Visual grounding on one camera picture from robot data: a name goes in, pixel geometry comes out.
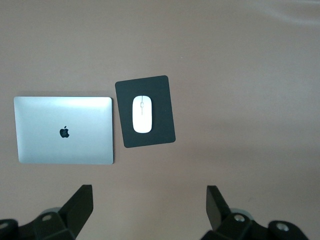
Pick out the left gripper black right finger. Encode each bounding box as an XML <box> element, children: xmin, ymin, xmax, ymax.
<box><xmin>199</xmin><ymin>185</ymin><xmax>309</xmax><ymax>240</ymax></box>

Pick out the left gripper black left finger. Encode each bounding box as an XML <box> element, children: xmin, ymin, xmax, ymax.
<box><xmin>0</xmin><ymin>184</ymin><xmax>94</xmax><ymax>240</ymax></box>

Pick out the white computer mouse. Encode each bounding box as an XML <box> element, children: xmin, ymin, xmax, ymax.
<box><xmin>131</xmin><ymin>94</ymin><xmax>153</xmax><ymax>134</ymax></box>

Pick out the black mouse pad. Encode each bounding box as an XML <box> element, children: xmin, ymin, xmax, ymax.
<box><xmin>114</xmin><ymin>75</ymin><xmax>176</xmax><ymax>149</ymax></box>

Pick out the silver closed laptop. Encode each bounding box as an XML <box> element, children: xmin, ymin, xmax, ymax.
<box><xmin>13</xmin><ymin>96</ymin><xmax>115</xmax><ymax>165</ymax></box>

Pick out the brown table cover mat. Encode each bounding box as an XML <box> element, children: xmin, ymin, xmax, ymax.
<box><xmin>0</xmin><ymin>0</ymin><xmax>320</xmax><ymax>240</ymax></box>

